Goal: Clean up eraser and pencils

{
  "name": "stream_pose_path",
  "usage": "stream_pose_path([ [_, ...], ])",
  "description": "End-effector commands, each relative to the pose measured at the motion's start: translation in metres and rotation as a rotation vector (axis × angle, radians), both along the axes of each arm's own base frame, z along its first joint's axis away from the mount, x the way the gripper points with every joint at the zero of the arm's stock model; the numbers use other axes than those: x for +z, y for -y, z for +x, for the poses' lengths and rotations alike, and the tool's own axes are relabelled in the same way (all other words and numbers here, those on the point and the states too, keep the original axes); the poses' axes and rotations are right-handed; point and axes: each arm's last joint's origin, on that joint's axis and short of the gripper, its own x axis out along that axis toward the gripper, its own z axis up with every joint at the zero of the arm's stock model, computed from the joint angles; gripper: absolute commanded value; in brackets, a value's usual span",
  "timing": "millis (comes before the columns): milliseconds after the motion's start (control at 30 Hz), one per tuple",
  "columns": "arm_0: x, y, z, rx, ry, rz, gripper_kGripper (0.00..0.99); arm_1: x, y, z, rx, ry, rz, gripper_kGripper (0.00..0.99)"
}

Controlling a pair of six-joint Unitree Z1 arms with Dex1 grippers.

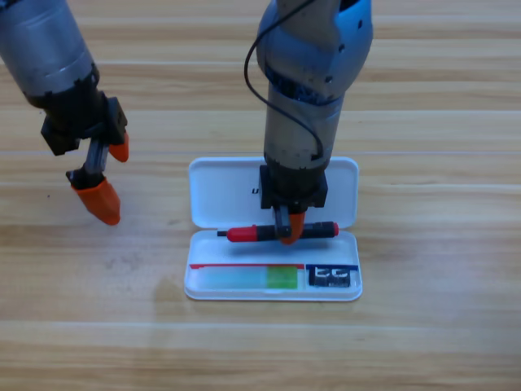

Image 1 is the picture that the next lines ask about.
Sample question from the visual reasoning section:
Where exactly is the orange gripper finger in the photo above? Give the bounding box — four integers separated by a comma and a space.
71, 176, 122, 226
279, 211, 307, 247
107, 131, 131, 164

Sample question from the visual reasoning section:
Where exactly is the green and white glue stick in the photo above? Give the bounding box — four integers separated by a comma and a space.
198, 264, 300, 291

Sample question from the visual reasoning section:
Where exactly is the red black whiteboard marker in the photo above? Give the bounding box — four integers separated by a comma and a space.
226, 221, 340, 244

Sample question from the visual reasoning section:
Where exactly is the white Unitree pencil case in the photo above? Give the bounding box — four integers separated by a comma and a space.
183, 156, 363, 302

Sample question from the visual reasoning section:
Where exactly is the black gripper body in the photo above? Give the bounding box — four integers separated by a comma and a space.
40, 75, 129, 191
259, 160, 330, 239

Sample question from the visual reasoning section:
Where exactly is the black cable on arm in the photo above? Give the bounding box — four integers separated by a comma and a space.
243, 0, 327, 160

